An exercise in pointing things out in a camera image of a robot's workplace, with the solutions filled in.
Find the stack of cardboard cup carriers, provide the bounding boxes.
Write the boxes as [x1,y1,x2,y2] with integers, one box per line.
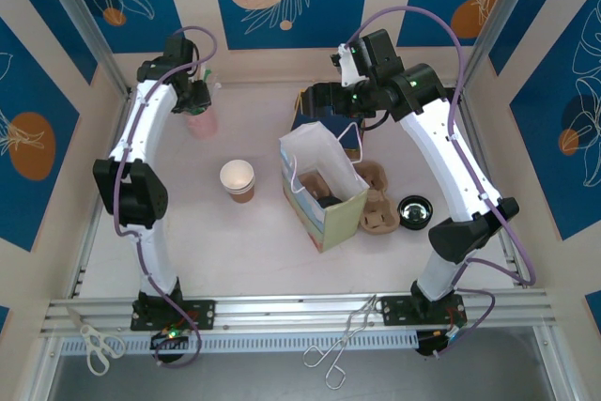
[354,160,401,235]

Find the white paper gift bag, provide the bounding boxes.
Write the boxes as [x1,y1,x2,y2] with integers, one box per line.
[278,121,371,254]

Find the pink straw holder cup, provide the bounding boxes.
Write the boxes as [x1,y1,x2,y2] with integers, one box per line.
[184,107,220,139]

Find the stack of coloured napkins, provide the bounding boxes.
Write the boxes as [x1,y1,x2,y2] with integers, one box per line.
[293,90,367,162]

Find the stack of brown paper cups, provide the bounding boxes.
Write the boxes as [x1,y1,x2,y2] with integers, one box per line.
[219,159,257,206]

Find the white scissors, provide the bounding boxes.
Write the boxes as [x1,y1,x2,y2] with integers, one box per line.
[79,324,127,377]

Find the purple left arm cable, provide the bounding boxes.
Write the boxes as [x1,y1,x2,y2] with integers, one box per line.
[112,26,218,369]

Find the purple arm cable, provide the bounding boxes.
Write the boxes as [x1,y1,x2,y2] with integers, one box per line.
[112,26,218,369]
[347,5,539,362]

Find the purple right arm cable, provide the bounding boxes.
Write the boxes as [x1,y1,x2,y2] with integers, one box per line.
[347,5,539,362]

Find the aluminium frame post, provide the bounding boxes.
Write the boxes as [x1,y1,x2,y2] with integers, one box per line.
[32,0,132,100]
[457,0,548,92]

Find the aluminium side rail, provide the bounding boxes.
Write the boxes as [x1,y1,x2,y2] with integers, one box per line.
[457,85,530,289]
[69,88,135,299]

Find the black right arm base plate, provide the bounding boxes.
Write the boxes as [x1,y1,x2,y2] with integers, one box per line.
[380,295,469,327]

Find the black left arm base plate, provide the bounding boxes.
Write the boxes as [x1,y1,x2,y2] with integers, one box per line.
[130,292,217,332]

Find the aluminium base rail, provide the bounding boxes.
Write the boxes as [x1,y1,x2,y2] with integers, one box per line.
[39,290,560,336]

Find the metal wire tongs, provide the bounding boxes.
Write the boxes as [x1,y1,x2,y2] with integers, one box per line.
[302,295,380,391]

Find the white slotted cable tray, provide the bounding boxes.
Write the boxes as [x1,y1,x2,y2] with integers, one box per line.
[60,332,419,355]

